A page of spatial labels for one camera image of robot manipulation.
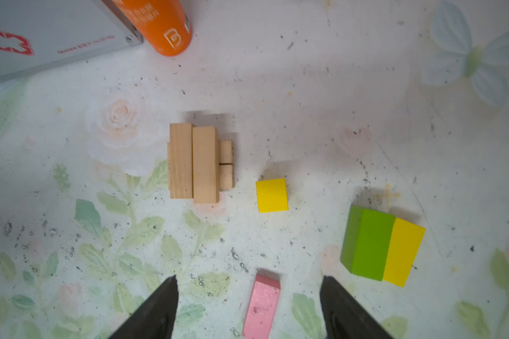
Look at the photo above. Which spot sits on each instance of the pink rectangular block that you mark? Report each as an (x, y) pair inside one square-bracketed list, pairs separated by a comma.
[(262, 308)]

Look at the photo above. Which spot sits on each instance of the silver aluminium case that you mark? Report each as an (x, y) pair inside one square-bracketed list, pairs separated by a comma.
[(39, 35)]

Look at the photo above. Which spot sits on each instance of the natural wood block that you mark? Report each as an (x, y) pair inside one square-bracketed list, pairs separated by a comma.
[(180, 161), (226, 177), (226, 153), (206, 165)]

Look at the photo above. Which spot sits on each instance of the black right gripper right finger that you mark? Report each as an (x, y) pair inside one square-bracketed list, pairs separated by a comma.
[(344, 317)]

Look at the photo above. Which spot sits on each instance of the yellow rectangular block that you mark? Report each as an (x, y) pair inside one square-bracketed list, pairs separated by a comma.
[(405, 241)]

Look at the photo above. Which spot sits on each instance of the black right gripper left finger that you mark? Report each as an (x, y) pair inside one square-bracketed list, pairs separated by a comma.
[(155, 318)]

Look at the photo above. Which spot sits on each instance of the yellow cube block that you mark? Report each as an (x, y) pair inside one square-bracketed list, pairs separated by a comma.
[(272, 195)]

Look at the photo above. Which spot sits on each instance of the green cube block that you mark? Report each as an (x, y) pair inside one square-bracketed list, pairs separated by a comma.
[(367, 242)]

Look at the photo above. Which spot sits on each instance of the orange cylinder bottle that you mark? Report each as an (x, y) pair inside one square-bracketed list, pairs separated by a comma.
[(163, 23)]

